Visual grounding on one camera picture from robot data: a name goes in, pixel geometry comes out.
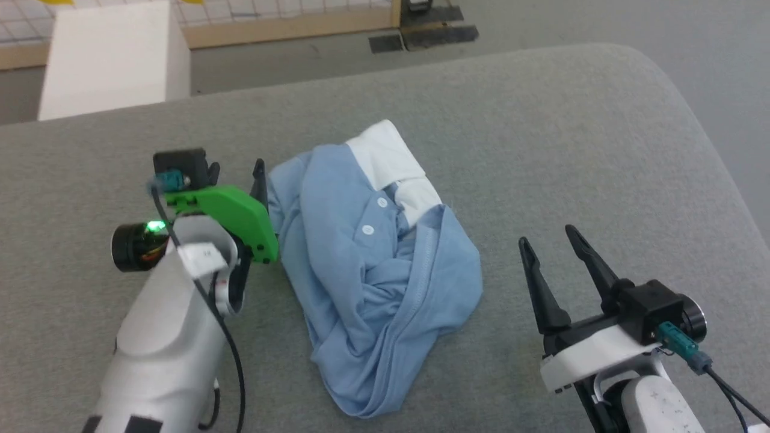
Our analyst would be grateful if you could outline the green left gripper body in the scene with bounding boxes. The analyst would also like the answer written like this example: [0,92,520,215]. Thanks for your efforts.
[164,185,279,264]

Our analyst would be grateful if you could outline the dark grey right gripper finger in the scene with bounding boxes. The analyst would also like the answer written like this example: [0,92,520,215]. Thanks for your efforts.
[564,224,619,313]
[519,236,572,336]

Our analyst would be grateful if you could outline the dark floor base plate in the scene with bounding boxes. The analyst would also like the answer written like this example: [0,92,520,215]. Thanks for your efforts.
[399,0,480,51]

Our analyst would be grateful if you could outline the white rectangular box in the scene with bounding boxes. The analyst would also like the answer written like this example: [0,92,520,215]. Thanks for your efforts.
[37,0,192,121]

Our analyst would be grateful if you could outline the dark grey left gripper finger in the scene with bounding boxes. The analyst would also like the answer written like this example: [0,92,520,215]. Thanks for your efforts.
[250,158,270,211]

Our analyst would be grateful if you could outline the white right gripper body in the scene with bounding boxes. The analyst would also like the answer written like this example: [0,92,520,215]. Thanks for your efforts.
[540,316,661,395]

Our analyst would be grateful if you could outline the light blue polo shirt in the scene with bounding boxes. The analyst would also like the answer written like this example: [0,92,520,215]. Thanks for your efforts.
[266,119,484,419]

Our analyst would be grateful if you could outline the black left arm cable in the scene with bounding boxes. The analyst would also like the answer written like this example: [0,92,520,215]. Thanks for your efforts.
[147,170,247,433]

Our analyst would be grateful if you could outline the grey fabric sofa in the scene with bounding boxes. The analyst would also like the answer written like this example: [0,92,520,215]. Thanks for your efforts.
[0,42,770,433]

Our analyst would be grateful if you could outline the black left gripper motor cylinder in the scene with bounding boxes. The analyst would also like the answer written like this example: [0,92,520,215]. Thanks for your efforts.
[111,221,170,272]

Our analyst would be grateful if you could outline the wooden frame grid fence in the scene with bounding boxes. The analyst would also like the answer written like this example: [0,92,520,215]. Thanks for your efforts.
[0,0,402,70]

